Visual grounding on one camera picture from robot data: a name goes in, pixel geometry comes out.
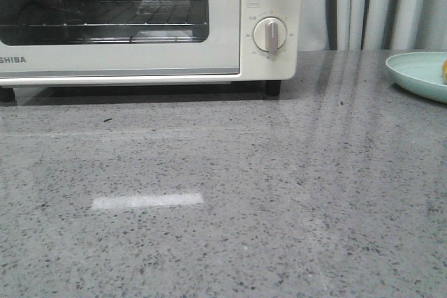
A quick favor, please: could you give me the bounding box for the teal plate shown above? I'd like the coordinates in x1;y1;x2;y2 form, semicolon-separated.
386;52;446;103

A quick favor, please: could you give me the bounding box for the lower timer knob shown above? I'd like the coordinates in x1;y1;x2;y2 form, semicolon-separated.
253;17;287;54

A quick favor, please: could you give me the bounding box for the grey curtain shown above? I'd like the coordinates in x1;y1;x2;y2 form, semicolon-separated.
298;0;446;51

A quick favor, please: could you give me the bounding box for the oven glass door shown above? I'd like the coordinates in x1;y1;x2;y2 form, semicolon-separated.
1;0;240;80

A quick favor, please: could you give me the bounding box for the golden croissant bread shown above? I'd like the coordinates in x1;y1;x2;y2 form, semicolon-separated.
441;60;447;84

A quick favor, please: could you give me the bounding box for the black oven foot left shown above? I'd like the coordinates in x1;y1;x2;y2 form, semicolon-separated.
0;87;15;103

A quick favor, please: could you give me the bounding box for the black oven foot right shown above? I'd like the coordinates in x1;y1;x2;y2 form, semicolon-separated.
265;80;281;96

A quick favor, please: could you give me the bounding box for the black oven foot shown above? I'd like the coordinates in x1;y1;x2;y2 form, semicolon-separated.
0;87;15;103
265;80;281;96

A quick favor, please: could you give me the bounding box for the metal oven wire rack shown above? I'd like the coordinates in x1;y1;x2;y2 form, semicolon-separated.
1;0;210;46

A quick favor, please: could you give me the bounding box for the white toaster oven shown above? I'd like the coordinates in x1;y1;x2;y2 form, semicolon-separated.
1;0;301;89

